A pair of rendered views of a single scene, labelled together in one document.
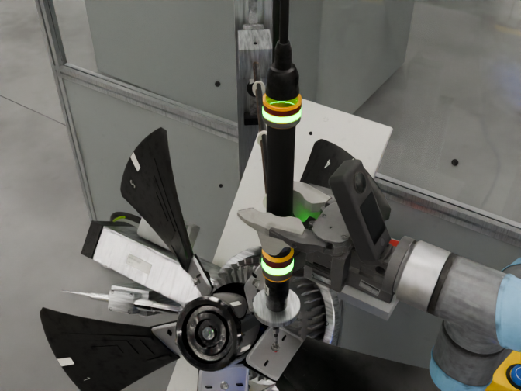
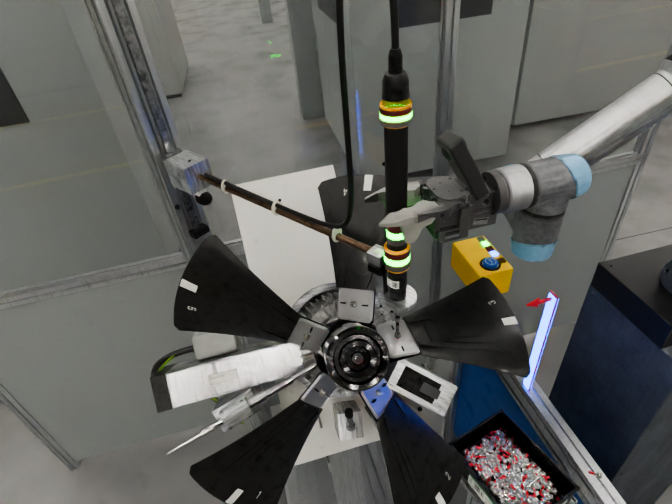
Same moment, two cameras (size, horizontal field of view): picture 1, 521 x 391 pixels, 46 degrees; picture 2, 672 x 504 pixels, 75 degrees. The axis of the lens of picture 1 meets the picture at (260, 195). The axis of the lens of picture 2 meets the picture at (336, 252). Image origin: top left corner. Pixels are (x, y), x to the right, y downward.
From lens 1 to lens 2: 0.51 m
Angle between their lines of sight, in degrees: 32
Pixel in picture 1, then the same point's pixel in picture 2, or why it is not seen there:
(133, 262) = (217, 379)
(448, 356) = (542, 230)
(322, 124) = (284, 189)
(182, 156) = (121, 314)
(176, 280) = (266, 363)
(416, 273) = (519, 182)
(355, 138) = (313, 185)
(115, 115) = (30, 321)
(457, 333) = (549, 207)
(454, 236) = not seen: hidden behind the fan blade
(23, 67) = not seen: outside the picture
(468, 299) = (554, 177)
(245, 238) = not seen: hidden behind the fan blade
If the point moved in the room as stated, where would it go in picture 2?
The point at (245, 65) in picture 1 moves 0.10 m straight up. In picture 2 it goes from (192, 181) to (179, 142)
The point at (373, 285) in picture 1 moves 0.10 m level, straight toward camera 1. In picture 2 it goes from (483, 216) to (533, 247)
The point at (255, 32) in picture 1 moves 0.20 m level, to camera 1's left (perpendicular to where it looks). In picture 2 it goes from (178, 155) to (100, 189)
